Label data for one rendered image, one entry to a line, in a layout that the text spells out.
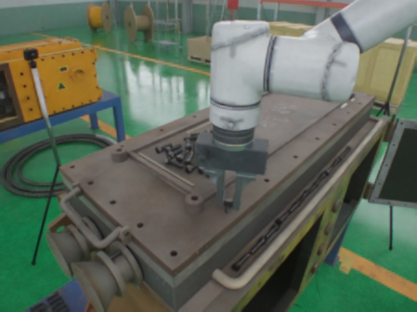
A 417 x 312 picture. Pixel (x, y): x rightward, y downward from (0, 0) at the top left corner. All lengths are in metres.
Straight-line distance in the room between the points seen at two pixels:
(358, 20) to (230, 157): 0.31
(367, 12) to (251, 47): 0.22
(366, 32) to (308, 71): 0.17
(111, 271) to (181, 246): 0.15
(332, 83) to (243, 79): 0.12
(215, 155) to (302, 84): 0.20
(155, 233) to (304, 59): 0.40
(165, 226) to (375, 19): 0.52
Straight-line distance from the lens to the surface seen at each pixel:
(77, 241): 0.75
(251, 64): 0.43
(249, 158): 0.51
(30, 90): 3.10
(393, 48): 5.58
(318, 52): 0.42
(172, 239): 0.57
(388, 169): 1.88
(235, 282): 0.65
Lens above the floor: 1.78
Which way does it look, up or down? 29 degrees down
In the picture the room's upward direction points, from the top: 1 degrees clockwise
